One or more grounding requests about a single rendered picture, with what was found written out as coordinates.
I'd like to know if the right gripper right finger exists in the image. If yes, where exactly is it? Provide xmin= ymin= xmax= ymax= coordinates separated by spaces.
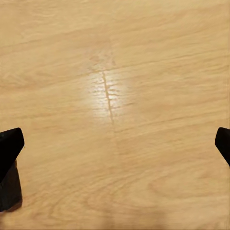
xmin=215 ymin=127 xmax=230 ymax=166

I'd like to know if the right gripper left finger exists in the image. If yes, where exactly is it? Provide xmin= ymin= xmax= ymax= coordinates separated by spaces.
xmin=0 ymin=127 xmax=24 ymax=184

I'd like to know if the digital camera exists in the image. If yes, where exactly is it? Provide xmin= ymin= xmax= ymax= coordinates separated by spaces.
xmin=0 ymin=161 xmax=21 ymax=212

